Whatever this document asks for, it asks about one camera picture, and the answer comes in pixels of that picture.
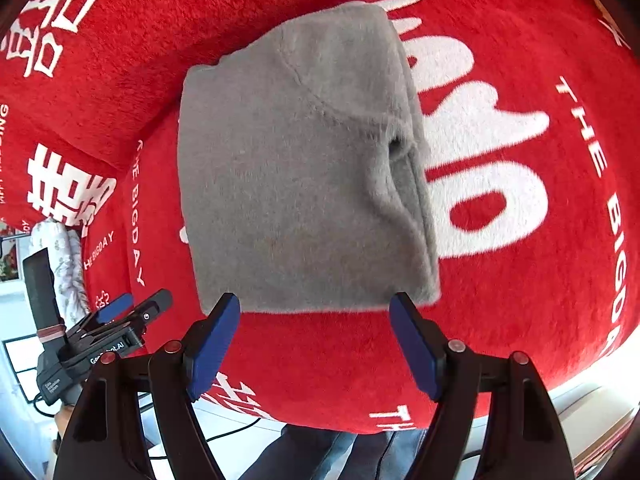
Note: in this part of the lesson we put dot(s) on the grey fuzzy sweater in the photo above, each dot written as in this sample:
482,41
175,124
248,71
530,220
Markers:
300,185

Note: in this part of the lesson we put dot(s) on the person's blue jeans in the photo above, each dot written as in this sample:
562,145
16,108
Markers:
320,452

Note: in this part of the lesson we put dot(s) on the red printed blanket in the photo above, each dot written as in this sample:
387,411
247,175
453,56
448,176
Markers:
500,310

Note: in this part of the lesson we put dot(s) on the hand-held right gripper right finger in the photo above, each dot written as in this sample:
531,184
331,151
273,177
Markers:
415,350

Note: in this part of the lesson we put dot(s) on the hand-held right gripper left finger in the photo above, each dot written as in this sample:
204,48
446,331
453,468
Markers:
215,350

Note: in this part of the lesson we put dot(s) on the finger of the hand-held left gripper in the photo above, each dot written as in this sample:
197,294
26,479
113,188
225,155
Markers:
115,307
152,307

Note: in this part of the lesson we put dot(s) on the white floral cloth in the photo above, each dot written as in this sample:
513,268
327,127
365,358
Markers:
67,270

